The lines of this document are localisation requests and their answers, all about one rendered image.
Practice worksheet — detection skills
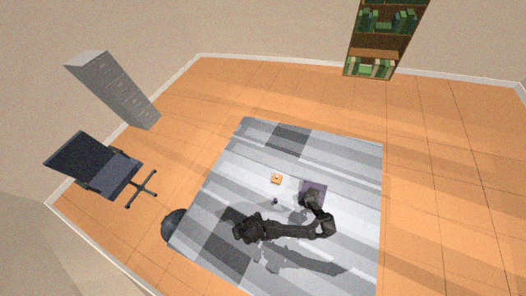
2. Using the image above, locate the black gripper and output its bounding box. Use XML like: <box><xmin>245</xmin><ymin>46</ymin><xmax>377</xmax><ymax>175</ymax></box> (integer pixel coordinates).
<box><xmin>233</xmin><ymin>211</ymin><xmax>263</xmax><ymax>240</ymax></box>

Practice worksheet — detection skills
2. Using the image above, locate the tan wooden block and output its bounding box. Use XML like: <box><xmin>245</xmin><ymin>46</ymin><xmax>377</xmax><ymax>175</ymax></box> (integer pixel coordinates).
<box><xmin>271</xmin><ymin>173</ymin><xmax>283</xmax><ymax>185</ymax></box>

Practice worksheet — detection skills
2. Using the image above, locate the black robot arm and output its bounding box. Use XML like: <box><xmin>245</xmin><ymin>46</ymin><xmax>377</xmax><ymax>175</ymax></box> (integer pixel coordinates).
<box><xmin>241</xmin><ymin>187</ymin><xmax>337</xmax><ymax>245</ymax></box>

